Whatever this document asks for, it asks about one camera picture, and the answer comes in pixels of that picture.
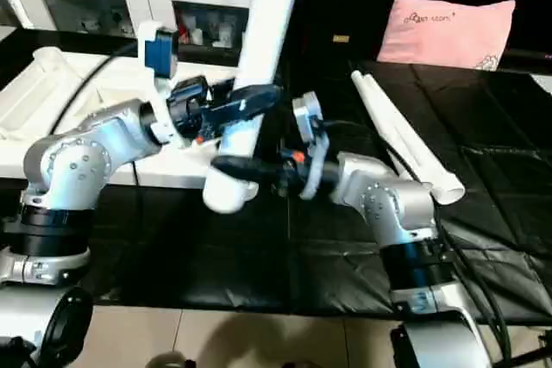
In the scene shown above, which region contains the white plastic table leg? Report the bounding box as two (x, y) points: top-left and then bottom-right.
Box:
(359, 71), (467, 206)
(348, 72), (432, 184)
(202, 0), (308, 215)

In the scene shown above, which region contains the white plastic table top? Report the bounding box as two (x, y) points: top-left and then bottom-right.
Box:
(0, 47), (260, 190)

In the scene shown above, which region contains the black work mat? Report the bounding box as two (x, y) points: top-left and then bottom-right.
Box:
(0, 28), (552, 319)

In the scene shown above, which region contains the pink pillow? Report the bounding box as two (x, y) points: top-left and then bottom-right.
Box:
(376, 0), (518, 71)

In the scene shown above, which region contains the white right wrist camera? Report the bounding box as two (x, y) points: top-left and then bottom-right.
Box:
(291, 91), (330, 164)

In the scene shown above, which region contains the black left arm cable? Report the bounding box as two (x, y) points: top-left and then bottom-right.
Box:
(50, 39), (146, 138)

